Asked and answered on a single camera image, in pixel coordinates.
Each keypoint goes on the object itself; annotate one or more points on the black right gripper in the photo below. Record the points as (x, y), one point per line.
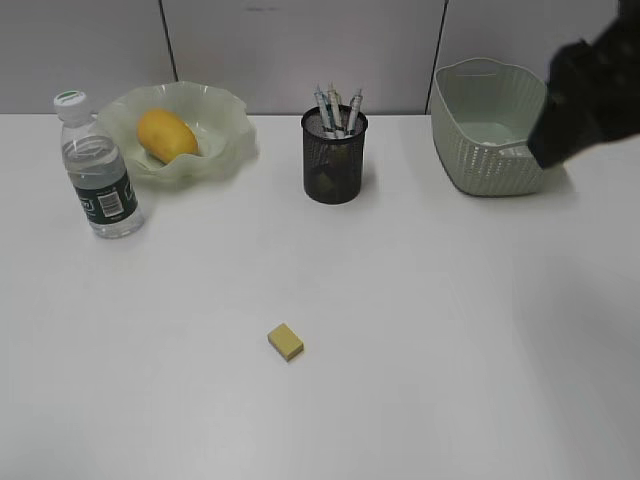
(592, 93)

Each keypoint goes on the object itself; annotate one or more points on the grey white retractable pen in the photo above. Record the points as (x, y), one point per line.
(354, 110)

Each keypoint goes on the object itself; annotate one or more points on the cream green retractable pen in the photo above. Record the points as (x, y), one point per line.
(336, 112)

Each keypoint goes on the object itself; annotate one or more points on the blue clear retractable pen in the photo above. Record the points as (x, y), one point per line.
(323, 111)

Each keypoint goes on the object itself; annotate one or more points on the yellow eraser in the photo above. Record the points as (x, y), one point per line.
(325, 185)
(341, 161)
(284, 340)

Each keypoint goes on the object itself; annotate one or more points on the yellow mango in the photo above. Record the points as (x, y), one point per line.
(165, 135)

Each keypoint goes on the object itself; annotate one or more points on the clear water bottle green label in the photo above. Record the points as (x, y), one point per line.
(96, 169)

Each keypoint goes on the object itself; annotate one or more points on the white waste paper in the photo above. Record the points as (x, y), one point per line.
(517, 150)

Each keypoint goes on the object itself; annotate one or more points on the pale green plastic basket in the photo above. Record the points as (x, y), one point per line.
(484, 100)

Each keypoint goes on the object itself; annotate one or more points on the black mesh pen holder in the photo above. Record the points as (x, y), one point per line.
(316, 148)

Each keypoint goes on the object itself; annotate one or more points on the pale green wavy glass plate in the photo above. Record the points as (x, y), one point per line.
(226, 138)

